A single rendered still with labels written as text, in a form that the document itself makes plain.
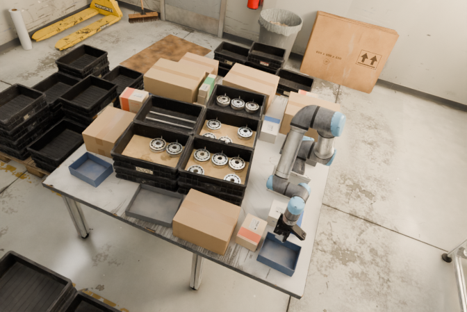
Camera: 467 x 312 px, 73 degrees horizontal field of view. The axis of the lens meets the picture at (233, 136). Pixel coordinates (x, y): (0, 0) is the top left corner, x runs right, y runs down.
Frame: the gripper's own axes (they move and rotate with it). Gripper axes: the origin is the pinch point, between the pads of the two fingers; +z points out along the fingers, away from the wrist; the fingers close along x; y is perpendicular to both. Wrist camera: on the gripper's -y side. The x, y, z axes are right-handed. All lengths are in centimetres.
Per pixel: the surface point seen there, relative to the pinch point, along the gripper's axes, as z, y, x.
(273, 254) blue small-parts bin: 4.9, 2.5, 7.7
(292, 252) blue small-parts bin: 4.9, -6.6, 1.7
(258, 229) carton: -2.2, 15.0, 1.8
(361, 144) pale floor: 75, -52, -202
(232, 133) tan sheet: -8, 57, -56
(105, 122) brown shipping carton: -11, 131, -18
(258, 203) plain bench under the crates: 5.3, 21.1, -20.0
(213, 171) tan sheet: -8, 53, -18
